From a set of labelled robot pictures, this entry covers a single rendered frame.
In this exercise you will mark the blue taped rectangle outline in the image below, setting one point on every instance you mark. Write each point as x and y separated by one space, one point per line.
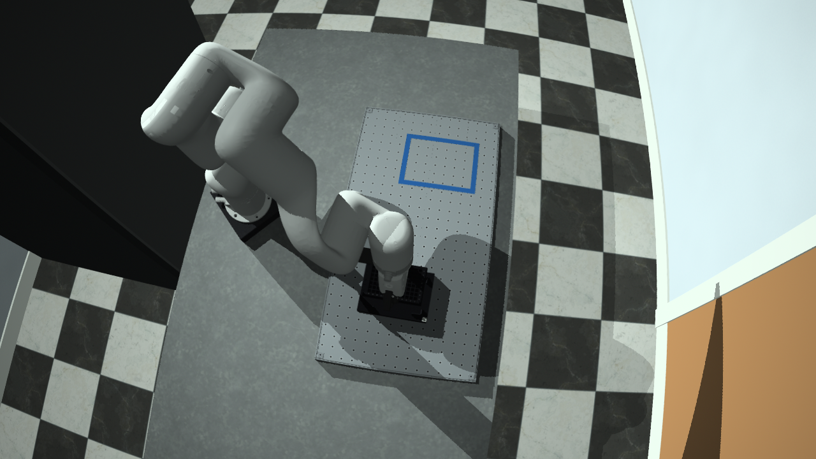
438 186

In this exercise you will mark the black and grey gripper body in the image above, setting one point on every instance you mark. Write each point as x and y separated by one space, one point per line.
397 284

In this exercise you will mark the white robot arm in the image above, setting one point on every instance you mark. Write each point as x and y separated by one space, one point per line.
236 136

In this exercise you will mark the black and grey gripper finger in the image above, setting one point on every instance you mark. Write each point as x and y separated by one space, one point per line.
389 300

